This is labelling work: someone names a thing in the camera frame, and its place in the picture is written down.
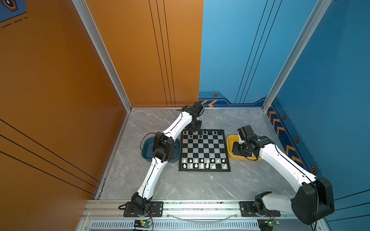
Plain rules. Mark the white chess pieces row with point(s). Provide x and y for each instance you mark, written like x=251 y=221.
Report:
x=197 y=163

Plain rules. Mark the teal plastic tray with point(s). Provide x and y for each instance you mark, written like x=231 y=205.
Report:
x=147 y=150

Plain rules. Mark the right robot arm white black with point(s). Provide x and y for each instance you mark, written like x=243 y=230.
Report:
x=313 y=198

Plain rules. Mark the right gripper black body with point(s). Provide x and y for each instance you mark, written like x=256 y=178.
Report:
x=241 y=149

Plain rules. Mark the yellow plastic tray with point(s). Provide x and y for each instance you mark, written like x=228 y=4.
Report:
x=230 y=141

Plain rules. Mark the aluminium mounting rail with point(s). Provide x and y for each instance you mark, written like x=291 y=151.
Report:
x=187 y=215

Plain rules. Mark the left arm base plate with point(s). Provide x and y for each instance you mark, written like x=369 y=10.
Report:
x=155 y=210

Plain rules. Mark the black chess pieces on board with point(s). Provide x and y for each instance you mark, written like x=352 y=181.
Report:
x=203 y=134

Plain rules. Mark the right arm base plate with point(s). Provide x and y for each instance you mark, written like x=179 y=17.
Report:
x=245 y=208

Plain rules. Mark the black white chessboard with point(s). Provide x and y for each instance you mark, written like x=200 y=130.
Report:
x=207 y=148

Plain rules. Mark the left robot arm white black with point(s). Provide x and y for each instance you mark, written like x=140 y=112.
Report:
x=163 y=152

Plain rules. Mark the left green circuit board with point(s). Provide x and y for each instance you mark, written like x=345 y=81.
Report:
x=143 y=225

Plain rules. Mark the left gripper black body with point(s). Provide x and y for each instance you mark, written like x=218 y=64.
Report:
x=195 y=126

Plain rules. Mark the right circuit board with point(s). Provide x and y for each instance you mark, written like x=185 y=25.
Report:
x=267 y=225

